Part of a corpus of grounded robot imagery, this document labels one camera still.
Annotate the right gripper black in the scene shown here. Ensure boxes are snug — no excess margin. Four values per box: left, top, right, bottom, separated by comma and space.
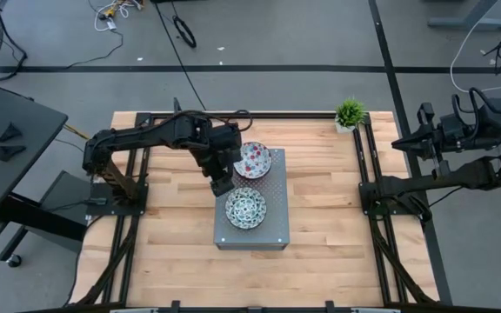
391, 103, 469, 177

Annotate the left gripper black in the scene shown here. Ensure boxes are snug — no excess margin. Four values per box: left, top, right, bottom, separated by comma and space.
197, 147, 243, 197

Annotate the red floral ceramic bowl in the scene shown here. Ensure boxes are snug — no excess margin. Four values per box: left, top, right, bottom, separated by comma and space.
232, 141, 273, 180

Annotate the blue-green patterned mini bowl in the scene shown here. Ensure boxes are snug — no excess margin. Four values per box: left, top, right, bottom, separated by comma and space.
224, 186, 268, 230

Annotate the small potted green plant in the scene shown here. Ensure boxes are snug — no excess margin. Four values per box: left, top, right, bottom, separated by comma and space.
334, 96, 367, 134

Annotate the grey perforated metal riser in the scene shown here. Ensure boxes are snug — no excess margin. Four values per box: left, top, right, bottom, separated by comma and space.
213, 147, 291, 251

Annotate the grey desk leg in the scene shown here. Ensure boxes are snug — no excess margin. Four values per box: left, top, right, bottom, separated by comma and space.
426, 0, 501, 32

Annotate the black desk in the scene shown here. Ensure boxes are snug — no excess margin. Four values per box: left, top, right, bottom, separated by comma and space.
0, 81, 90, 270

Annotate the thin straight black cable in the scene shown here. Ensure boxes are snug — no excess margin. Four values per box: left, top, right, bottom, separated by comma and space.
152, 0, 208, 112

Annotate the long white cable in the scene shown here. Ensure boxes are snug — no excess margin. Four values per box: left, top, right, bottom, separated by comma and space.
449, 0, 501, 95

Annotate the black aluminium table frame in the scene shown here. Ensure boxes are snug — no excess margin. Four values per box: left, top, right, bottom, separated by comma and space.
65, 97, 443, 313

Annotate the black coiled cable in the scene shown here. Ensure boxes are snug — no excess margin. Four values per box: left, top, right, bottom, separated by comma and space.
171, 15, 198, 50

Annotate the yellow cable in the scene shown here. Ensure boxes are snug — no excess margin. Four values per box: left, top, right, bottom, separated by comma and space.
62, 123, 91, 141

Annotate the curved black cable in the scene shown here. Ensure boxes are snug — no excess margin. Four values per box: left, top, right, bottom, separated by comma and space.
63, 29, 125, 70

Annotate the white cable bundle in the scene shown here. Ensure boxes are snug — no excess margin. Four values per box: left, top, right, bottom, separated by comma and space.
92, 0, 145, 33

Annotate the black triangular bracket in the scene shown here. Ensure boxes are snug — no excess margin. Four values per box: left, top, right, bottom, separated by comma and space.
0, 144, 28, 163
0, 121, 24, 141

